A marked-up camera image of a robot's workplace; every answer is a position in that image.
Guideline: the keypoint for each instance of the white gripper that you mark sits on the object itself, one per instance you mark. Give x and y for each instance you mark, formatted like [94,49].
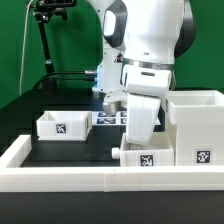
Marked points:
[142,113]

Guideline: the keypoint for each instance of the white front drawer tray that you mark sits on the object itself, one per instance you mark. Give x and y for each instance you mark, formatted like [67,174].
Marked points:
[159,152]

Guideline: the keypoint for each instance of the white drawer tray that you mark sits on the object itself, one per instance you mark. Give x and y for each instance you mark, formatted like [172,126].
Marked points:
[159,152]
[64,125]

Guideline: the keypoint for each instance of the white drawer cabinet box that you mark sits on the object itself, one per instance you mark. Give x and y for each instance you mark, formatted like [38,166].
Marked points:
[195,124]

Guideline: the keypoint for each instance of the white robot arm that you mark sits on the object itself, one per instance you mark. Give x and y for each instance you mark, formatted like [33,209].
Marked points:
[141,40]

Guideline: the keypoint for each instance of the white rear drawer tray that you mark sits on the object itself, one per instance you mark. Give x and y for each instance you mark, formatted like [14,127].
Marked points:
[64,125]

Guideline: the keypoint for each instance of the white marker tag plate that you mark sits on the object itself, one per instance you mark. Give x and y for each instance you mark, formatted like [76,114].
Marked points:
[100,118]

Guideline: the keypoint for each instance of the black camera stand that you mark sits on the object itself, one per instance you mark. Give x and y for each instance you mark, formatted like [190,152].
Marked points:
[44,11]

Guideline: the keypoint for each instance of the white U-shaped border frame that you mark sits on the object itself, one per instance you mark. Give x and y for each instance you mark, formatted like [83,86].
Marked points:
[15,178]

